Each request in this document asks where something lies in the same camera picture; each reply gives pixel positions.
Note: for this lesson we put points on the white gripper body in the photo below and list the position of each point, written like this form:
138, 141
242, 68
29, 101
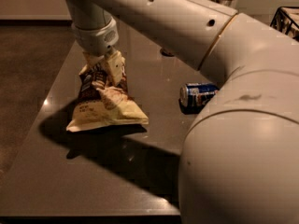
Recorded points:
95, 40

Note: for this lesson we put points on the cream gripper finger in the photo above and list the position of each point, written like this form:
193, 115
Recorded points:
114, 65
92, 60

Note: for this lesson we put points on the brown sea salt chip bag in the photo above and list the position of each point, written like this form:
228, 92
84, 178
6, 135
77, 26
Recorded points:
102, 104

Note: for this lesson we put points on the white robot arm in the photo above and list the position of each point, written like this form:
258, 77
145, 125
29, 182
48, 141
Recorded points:
240, 159

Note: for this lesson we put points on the red soda can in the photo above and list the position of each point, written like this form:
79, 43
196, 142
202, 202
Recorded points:
166, 53

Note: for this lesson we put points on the blue pepsi can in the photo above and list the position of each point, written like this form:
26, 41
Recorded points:
197, 94

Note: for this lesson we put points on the black wire basket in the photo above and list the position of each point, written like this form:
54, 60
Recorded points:
286, 20

